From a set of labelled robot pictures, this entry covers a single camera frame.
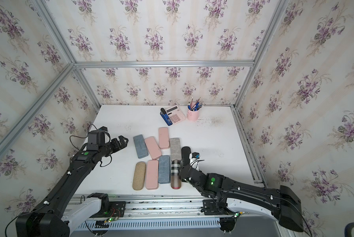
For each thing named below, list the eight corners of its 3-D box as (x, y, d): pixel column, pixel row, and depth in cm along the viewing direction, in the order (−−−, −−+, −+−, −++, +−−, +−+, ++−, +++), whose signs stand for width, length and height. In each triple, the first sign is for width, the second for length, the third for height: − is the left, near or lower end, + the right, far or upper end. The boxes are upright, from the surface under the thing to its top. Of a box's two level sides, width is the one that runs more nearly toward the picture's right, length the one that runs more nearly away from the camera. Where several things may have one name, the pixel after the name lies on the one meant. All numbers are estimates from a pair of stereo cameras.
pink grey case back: (159, 149, 97) (159, 147, 94) (158, 129, 107) (158, 127, 105) (170, 148, 98) (170, 146, 95) (167, 129, 108) (167, 126, 105)
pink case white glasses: (152, 159, 92) (151, 157, 90) (144, 141, 101) (143, 139, 98) (162, 155, 94) (162, 153, 92) (153, 137, 103) (153, 135, 101)
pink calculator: (173, 124, 110) (173, 121, 108) (165, 111, 118) (165, 109, 116) (185, 119, 113) (185, 116, 111) (177, 107, 122) (177, 105, 119)
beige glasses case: (132, 190, 81) (130, 188, 78) (137, 164, 90) (135, 161, 88) (143, 190, 81) (142, 188, 78) (146, 164, 91) (146, 161, 88)
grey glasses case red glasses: (171, 161, 92) (171, 158, 89) (170, 140, 101) (169, 138, 99) (181, 160, 92) (182, 158, 90) (179, 139, 102) (179, 137, 99)
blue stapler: (168, 126, 110) (168, 122, 106) (159, 113, 118) (159, 109, 114) (172, 125, 111) (172, 120, 107) (163, 112, 119) (163, 107, 115)
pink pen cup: (187, 121, 112) (188, 111, 104) (186, 113, 118) (187, 103, 109) (199, 121, 112) (201, 111, 104) (198, 113, 118) (200, 103, 109)
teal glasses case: (156, 183, 82) (156, 182, 80) (159, 157, 93) (158, 155, 91) (170, 183, 83) (170, 182, 80) (171, 157, 93) (171, 155, 91)
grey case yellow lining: (138, 159, 92) (137, 157, 90) (133, 138, 101) (132, 136, 99) (149, 155, 93) (149, 153, 91) (143, 135, 103) (142, 133, 101)
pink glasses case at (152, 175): (144, 189, 81) (143, 188, 79) (148, 162, 91) (147, 160, 89) (157, 189, 81) (157, 188, 79) (159, 162, 91) (159, 160, 89)
